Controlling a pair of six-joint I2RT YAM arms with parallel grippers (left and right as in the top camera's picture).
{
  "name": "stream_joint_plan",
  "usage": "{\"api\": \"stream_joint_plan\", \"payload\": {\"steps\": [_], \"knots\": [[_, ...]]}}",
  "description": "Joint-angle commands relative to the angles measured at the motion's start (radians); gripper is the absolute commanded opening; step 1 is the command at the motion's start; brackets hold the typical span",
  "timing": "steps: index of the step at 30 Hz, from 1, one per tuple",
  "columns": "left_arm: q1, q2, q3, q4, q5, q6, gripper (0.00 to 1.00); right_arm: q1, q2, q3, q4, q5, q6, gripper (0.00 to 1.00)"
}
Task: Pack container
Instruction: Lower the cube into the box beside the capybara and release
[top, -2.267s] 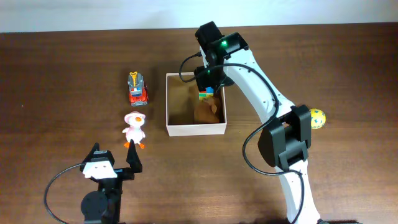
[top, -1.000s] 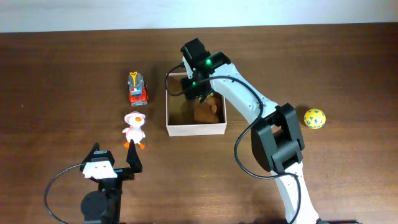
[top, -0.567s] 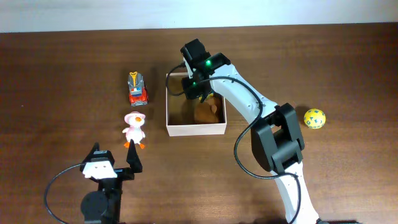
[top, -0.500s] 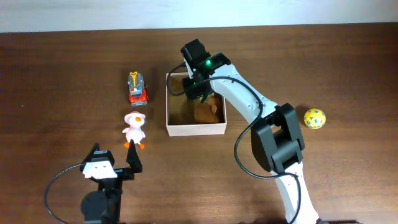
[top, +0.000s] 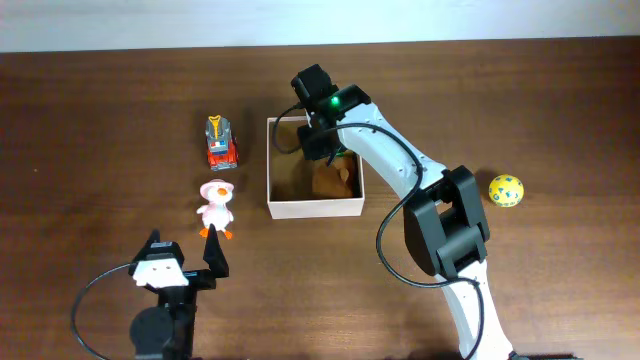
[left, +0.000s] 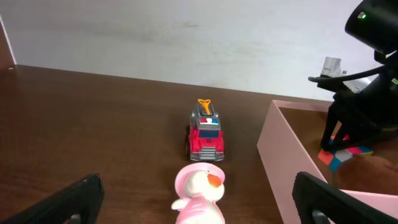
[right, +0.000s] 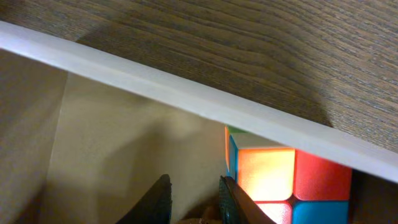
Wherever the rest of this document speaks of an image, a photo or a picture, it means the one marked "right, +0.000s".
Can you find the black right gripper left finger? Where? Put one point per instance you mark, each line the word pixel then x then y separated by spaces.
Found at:
pixel 155 206

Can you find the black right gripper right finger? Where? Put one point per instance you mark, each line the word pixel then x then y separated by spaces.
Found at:
pixel 236 206

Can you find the white cardboard box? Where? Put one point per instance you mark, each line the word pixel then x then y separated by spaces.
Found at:
pixel 85 133

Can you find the multicolour puzzle cube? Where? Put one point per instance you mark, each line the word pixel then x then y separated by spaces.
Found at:
pixel 287 184

